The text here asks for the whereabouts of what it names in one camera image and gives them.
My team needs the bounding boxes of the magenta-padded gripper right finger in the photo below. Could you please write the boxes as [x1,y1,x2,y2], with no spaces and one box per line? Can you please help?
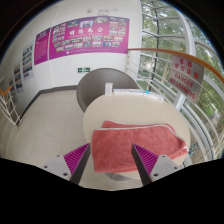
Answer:
[131,143,183,186]

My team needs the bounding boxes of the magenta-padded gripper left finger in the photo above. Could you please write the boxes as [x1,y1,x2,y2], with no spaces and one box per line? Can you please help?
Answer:
[41,143,92,186]

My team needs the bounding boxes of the pink towel with white trim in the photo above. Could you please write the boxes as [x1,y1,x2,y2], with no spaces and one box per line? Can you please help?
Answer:
[91,119,190,174]

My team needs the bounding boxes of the grey round table base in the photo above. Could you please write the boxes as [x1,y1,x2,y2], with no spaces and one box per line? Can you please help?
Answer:
[103,171,135,183]

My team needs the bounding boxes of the large flat white box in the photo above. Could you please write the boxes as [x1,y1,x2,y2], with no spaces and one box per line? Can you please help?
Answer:
[146,92,165,103]

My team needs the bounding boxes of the white stair railing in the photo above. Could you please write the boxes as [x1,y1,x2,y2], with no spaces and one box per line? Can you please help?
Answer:
[0,85,22,130]

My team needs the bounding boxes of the small upright white box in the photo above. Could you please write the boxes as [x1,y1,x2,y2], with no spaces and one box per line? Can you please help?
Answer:
[104,82,114,97]

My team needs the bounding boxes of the red-lettered danger sign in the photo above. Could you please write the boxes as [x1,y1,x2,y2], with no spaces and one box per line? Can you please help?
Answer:
[167,54,206,104]

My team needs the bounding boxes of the white railing with orange handrail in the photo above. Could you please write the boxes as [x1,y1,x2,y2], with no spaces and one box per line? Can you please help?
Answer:
[125,47,224,162]

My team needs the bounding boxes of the narrow magenta text poster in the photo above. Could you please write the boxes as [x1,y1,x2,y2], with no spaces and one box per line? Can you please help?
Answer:
[33,27,52,66]

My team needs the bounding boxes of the large magenta photo poster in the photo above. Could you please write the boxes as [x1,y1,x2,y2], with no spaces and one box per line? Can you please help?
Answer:
[48,15,131,61]

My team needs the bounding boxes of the white photo wall poster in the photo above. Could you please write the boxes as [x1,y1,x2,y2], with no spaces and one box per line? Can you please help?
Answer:
[21,41,35,81]
[12,61,25,95]

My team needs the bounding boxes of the curved white-framed window wall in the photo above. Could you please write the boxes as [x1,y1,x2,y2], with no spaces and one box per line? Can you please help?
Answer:
[138,0,224,158]

